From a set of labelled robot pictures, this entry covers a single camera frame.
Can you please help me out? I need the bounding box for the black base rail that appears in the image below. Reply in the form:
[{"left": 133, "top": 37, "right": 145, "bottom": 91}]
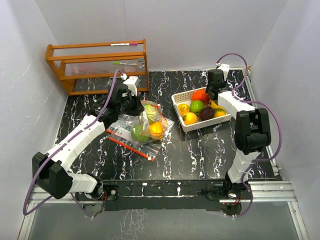
[{"left": 76, "top": 179, "right": 250, "bottom": 211}]

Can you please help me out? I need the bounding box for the yellow banana bunch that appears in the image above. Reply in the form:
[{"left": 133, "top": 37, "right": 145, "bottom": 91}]
[{"left": 208, "top": 100, "right": 227, "bottom": 118}]

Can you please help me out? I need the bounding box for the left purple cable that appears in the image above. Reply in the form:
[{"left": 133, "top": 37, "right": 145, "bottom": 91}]
[{"left": 22, "top": 69, "right": 129, "bottom": 218}]

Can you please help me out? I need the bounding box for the red tomato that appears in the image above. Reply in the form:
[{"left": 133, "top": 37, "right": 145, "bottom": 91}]
[{"left": 191, "top": 89, "right": 210, "bottom": 105}]

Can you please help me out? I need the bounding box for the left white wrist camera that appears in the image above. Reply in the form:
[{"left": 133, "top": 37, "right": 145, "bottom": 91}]
[{"left": 123, "top": 76, "right": 141, "bottom": 96}]

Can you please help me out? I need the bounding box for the light green cabbage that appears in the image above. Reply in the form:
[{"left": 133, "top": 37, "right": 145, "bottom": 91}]
[{"left": 144, "top": 104, "right": 158, "bottom": 124}]

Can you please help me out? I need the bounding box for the white plastic basket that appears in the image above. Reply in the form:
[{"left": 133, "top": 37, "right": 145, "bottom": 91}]
[{"left": 171, "top": 87, "right": 232, "bottom": 133}]

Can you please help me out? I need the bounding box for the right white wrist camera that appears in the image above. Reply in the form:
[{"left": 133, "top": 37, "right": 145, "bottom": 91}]
[{"left": 216, "top": 63, "right": 230, "bottom": 80}]

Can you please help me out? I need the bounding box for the wooden orange shelf rack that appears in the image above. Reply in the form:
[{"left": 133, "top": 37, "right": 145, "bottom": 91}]
[{"left": 44, "top": 39, "right": 150, "bottom": 96}]

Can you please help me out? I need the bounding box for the green marker pen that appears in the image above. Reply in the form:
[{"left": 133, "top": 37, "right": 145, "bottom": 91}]
[{"left": 113, "top": 61, "right": 138, "bottom": 66}]

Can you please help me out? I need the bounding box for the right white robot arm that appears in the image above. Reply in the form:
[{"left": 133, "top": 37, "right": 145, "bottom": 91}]
[{"left": 205, "top": 69, "right": 272, "bottom": 199}]

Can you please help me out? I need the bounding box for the orange fruit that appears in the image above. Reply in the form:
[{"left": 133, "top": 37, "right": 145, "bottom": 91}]
[{"left": 182, "top": 112, "right": 198, "bottom": 126}]

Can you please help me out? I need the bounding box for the green lime fruit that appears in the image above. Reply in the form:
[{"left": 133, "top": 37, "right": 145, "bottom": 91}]
[{"left": 189, "top": 100, "right": 205, "bottom": 114}]

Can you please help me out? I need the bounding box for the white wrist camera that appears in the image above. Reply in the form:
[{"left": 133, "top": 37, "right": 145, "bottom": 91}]
[
  {"left": 123, "top": 76, "right": 141, "bottom": 96},
  {"left": 216, "top": 63, "right": 230, "bottom": 80}
]

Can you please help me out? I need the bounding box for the red small box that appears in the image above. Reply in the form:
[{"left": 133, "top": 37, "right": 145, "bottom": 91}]
[{"left": 122, "top": 74, "right": 136, "bottom": 78}]

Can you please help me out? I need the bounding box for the pink white marker pen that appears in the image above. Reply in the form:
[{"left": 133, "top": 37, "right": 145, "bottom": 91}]
[{"left": 110, "top": 42, "right": 138, "bottom": 47}]

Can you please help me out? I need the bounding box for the yellow bell pepper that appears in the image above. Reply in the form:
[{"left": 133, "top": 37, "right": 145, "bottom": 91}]
[{"left": 149, "top": 121, "right": 164, "bottom": 140}]

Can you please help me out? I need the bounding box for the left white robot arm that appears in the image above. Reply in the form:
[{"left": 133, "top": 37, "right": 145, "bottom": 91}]
[{"left": 32, "top": 79, "right": 144, "bottom": 200}]

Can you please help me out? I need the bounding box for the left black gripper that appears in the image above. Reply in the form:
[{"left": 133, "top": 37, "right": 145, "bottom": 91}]
[{"left": 117, "top": 90, "right": 145, "bottom": 117}]

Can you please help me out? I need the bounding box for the dark green cabbage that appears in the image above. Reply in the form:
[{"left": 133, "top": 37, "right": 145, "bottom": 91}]
[{"left": 130, "top": 124, "right": 150, "bottom": 143}]

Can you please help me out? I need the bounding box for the clear red zip bag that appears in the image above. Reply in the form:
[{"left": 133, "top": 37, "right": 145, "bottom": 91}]
[{"left": 124, "top": 100, "right": 175, "bottom": 147}]

